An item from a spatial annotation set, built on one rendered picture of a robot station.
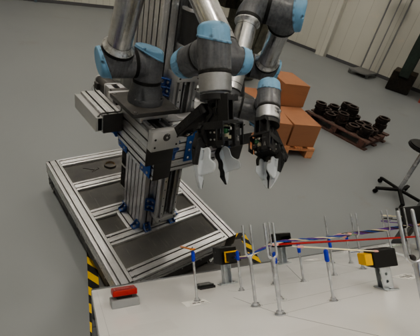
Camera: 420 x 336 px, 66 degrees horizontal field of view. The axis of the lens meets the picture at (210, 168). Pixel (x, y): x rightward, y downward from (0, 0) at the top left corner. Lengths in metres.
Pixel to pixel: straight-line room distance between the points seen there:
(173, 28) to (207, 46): 0.84
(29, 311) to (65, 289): 0.20
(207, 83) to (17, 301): 1.72
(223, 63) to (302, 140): 3.17
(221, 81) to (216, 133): 0.11
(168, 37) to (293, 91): 2.75
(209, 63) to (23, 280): 1.79
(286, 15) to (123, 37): 0.57
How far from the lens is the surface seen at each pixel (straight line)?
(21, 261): 2.31
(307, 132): 3.82
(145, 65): 1.32
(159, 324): 0.58
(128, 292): 0.74
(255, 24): 1.26
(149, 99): 1.36
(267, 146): 0.93
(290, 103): 4.18
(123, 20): 1.17
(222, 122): 0.68
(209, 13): 0.96
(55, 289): 2.14
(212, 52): 0.72
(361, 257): 0.69
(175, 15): 1.55
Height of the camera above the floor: 1.71
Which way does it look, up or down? 32 degrees down
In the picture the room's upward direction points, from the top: 13 degrees clockwise
